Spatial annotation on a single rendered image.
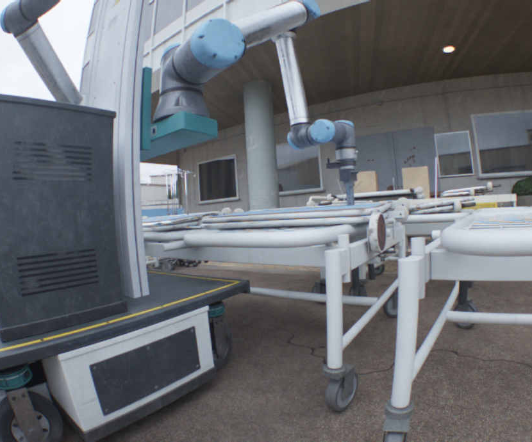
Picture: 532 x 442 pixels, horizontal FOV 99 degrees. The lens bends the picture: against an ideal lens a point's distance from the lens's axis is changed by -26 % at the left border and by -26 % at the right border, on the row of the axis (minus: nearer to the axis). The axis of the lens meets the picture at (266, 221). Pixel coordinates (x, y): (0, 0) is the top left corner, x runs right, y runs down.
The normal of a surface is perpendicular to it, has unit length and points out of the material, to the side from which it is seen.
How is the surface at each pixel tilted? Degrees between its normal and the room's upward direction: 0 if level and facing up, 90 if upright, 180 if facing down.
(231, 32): 93
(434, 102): 90
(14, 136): 90
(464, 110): 90
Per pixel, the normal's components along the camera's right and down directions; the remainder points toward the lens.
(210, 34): 0.60, 0.04
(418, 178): -0.47, 0.04
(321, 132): -0.69, 0.11
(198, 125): 0.84, -0.04
